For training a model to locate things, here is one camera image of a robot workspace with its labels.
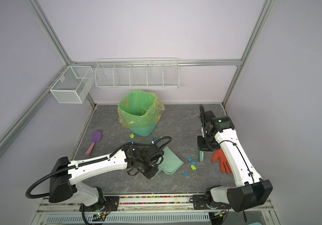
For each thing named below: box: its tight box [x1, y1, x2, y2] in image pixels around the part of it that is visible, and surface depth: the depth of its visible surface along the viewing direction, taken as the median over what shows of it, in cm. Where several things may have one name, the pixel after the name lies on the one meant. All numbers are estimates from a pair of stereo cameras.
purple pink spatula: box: [85, 129, 103, 157], surface depth 102 cm
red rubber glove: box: [212, 148, 233, 174], surface depth 88 cm
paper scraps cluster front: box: [183, 157, 197, 177], surface depth 88 cm
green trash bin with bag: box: [117, 90, 166, 137], surface depth 95 cm
